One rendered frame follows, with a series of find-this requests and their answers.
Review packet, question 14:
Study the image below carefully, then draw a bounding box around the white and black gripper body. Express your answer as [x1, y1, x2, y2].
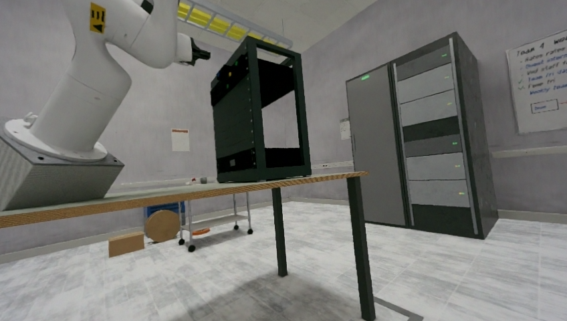
[173, 33, 193, 66]

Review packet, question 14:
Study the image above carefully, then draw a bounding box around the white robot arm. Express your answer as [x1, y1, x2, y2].
[3, 0, 180, 162]

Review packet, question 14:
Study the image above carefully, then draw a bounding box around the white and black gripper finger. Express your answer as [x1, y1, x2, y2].
[190, 37, 211, 55]
[185, 52, 211, 66]

